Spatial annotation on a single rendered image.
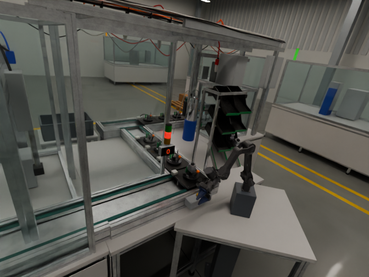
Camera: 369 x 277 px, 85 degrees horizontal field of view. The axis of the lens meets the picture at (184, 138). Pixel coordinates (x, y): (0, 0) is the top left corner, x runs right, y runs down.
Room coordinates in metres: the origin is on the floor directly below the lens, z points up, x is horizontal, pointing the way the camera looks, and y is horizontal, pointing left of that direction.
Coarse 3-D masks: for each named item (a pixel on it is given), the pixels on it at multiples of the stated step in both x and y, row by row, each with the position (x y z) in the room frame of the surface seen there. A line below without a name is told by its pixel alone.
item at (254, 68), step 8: (192, 56) 8.44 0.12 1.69; (200, 64) 8.00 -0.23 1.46; (208, 64) 7.67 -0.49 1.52; (248, 64) 7.05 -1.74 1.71; (256, 64) 7.32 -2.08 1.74; (208, 72) 7.61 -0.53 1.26; (216, 72) 7.29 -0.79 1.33; (248, 72) 7.11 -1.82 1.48; (256, 72) 7.38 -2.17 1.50; (208, 80) 7.56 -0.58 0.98; (248, 80) 7.17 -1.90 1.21; (256, 80) 7.46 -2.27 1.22
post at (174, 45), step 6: (174, 48) 1.40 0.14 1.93; (174, 54) 1.40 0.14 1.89; (174, 60) 1.40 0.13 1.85; (174, 66) 1.40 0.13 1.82; (168, 90) 1.39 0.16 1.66; (168, 96) 1.38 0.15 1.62; (168, 102) 1.39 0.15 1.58; (168, 108) 1.39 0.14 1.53; (168, 114) 1.40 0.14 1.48; (168, 120) 1.39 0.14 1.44; (162, 162) 1.38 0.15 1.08; (162, 168) 1.39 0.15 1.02; (162, 174) 1.39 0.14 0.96
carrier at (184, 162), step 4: (168, 156) 1.69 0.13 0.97; (172, 156) 1.64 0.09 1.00; (176, 156) 1.71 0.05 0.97; (168, 160) 1.58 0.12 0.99; (172, 160) 1.59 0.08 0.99; (176, 160) 1.60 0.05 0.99; (180, 160) 1.61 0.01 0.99; (184, 160) 1.65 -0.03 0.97; (168, 164) 1.54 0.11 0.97; (172, 164) 1.54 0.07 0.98; (176, 164) 1.54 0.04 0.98; (180, 164) 1.57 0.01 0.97; (184, 164) 1.58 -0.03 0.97; (168, 168) 1.48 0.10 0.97; (172, 168) 1.49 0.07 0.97; (176, 168) 1.50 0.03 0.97; (180, 168) 1.51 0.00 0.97
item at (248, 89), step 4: (200, 84) 2.72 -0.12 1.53; (204, 84) 2.67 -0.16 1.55; (208, 84) 2.82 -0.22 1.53; (212, 84) 2.87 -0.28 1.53; (216, 84) 2.92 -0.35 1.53; (248, 88) 2.93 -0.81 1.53; (252, 88) 2.88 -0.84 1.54; (256, 92) 2.82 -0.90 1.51; (256, 96) 2.83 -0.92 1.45; (252, 108) 2.82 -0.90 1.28; (252, 112) 2.83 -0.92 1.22; (248, 120) 2.82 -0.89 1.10; (248, 124) 2.83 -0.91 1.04; (200, 132) 2.62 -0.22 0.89; (204, 136) 2.54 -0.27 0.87; (240, 136) 2.75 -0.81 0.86
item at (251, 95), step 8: (200, 88) 2.73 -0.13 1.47; (200, 96) 2.72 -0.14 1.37; (208, 96) 2.60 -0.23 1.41; (248, 96) 2.74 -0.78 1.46; (200, 104) 2.70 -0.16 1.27; (208, 104) 2.58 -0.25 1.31; (248, 104) 2.77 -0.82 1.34; (208, 120) 2.54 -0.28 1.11; (200, 128) 2.64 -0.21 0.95; (208, 136) 2.50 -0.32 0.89
